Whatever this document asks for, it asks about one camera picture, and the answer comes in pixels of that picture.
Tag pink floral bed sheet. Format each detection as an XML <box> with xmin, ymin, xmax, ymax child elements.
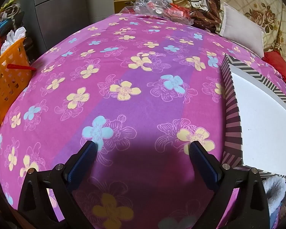
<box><xmin>0</xmin><ymin>13</ymin><xmax>286</xmax><ymax>229</ymax></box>

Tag white plastic bag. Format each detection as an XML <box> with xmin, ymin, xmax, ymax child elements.
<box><xmin>0</xmin><ymin>26</ymin><xmax>27</xmax><ymax>53</ymax></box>

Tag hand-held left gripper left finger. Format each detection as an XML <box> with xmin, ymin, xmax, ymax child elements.
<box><xmin>17</xmin><ymin>140</ymin><xmax>98</xmax><ymax>229</ymax></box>

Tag red cushion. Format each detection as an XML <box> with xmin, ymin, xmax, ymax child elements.
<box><xmin>262</xmin><ymin>51</ymin><xmax>286</xmax><ymax>93</ymax></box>

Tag striped shallow box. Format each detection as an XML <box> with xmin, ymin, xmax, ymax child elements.
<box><xmin>220</xmin><ymin>54</ymin><xmax>286</xmax><ymax>179</ymax></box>

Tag white fluffy scrunchie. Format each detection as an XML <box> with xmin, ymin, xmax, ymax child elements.
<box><xmin>262</xmin><ymin>177</ymin><xmax>286</xmax><ymax>216</ymax></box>

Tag brown floral cloth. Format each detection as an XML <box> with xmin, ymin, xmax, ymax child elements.
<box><xmin>189</xmin><ymin>0</ymin><xmax>224</xmax><ymax>32</ymax></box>

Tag white pillow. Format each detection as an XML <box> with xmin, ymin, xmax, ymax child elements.
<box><xmin>219</xmin><ymin>2</ymin><xmax>266</xmax><ymax>58</ymax></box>

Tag red stick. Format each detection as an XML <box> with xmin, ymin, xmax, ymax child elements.
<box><xmin>7</xmin><ymin>64</ymin><xmax>37</xmax><ymax>71</ymax></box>

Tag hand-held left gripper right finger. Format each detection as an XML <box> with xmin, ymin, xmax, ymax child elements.
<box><xmin>188</xmin><ymin>141</ymin><xmax>270</xmax><ymax>229</ymax></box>

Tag pile of colourful cloths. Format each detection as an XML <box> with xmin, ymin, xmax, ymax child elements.
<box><xmin>0</xmin><ymin>0</ymin><xmax>25</xmax><ymax>32</ymax></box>

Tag cream floral quilt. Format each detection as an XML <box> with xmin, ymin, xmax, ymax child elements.
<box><xmin>219</xmin><ymin>0</ymin><xmax>286</xmax><ymax>60</ymax></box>

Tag grey wardrobe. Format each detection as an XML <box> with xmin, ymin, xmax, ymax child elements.
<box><xmin>19</xmin><ymin>0</ymin><xmax>115</xmax><ymax>62</ymax></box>

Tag orange plastic basket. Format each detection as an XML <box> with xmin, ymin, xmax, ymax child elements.
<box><xmin>0</xmin><ymin>37</ymin><xmax>32</xmax><ymax>146</ymax></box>

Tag red packet bag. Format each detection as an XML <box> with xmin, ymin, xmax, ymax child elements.
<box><xmin>162</xmin><ymin>6</ymin><xmax>193</xmax><ymax>25</ymax></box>

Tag clear plastic bags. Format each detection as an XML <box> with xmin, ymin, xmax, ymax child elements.
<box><xmin>133</xmin><ymin>0</ymin><xmax>174</xmax><ymax>17</ymax></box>

